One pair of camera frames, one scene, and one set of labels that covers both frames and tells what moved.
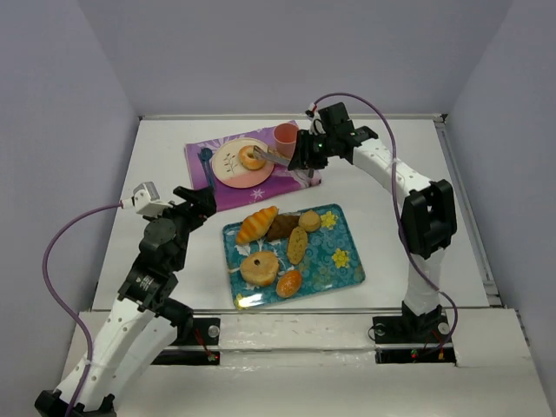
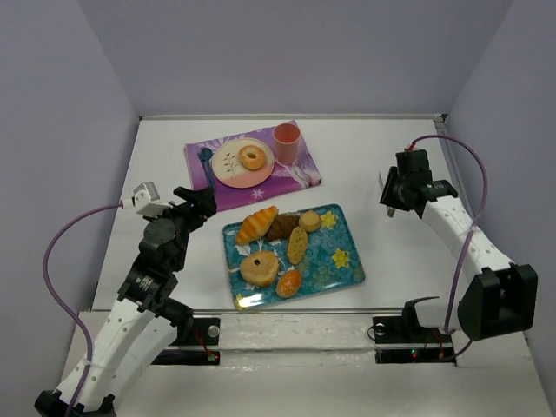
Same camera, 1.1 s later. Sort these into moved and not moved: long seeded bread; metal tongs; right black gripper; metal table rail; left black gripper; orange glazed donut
Moved: right black gripper; metal tongs
Not moved: metal table rail; orange glazed donut; long seeded bread; left black gripper
